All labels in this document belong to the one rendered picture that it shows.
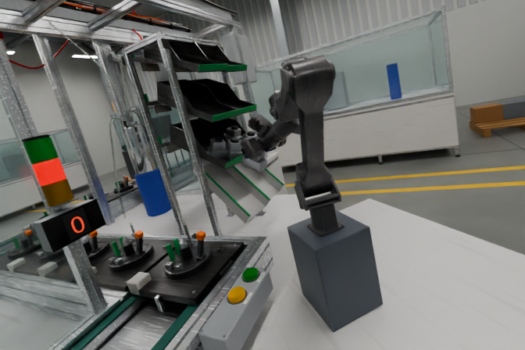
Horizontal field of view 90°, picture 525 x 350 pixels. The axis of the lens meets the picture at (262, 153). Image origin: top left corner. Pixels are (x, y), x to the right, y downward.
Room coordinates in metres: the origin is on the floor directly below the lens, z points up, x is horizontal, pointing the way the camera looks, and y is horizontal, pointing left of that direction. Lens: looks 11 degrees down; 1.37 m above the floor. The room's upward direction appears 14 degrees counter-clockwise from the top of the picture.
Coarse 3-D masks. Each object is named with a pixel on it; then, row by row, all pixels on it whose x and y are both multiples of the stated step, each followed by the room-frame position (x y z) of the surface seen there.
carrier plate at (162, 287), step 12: (216, 252) 0.74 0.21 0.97; (228, 252) 0.72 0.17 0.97; (240, 252) 0.74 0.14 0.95; (216, 264) 0.68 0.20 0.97; (156, 276) 0.69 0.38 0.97; (192, 276) 0.65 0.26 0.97; (204, 276) 0.64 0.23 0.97; (216, 276) 0.63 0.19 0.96; (144, 288) 0.64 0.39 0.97; (156, 288) 0.63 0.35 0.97; (168, 288) 0.62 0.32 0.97; (180, 288) 0.61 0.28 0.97; (192, 288) 0.59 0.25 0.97; (204, 288) 0.59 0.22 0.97; (168, 300) 0.60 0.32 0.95; (180, 300) 0.58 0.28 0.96; (192, 300) 0.56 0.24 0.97
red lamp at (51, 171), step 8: (48, 160) 0.60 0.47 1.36; (56, 160) 0.60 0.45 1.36; (40, 168) 0.58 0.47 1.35; (48, 168) 0.58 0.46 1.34; (56, 168) 0.59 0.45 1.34; (40, 176) 0.58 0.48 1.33; (48, 176) 0.58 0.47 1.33; (56, 176) 0.59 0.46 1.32; (64, 176) 0.61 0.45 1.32; (40, 184) 0.58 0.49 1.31
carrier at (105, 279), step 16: (128, 240) 0.83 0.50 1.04; (144, 240) 0.96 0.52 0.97; (160, 240) 0.93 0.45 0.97; (112, 256) 0.84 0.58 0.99; (128, 256) 0.81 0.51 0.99; (144, 256) 0.80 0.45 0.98; (160, 256) 0.80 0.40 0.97; (96, 272) 0.80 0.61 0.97; (112, 272) 0.77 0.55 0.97; (128, 272) 0.75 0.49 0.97; (144, 272) 0.73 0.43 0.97; (112, 288) 0.70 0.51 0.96; (128, 288) 0.68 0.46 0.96
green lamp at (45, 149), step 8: (24, 144) 0.58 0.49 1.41; (32, 144) 0.58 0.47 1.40; (40, 144) 0.58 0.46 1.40; (48, 144) 0.60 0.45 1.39; (32, 152) 0.58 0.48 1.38; (40, 152) 0.58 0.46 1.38; (48, 152) 0.59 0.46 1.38; (56, 152) 0.61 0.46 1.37; (32, 160) 0.58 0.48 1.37; (40, 160) 0.58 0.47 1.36
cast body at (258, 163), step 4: (264, 152) 0.85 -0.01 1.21; (260, 156) 0.83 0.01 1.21; (264, 156) 0.85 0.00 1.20; (244, 160) 0.86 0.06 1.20; (248, 160) 0.84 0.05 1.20; (252, 160) 0.83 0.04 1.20; (256, 160) 0.82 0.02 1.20; (260, 160) 0.84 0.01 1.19; (264, 160) 0.84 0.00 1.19; (244, 164) 0.86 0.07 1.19; (248, 164) 0.84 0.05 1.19; (252, 164) 0.83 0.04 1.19; (256, 164) 0.83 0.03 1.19; (260, 164) 0.82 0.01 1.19; (264, 164) 0.84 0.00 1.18; (252, 168) 0.84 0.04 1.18; (256, 168) 0.83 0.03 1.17; (260, 168) 0.83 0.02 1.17; (264, 168) 0.85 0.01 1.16
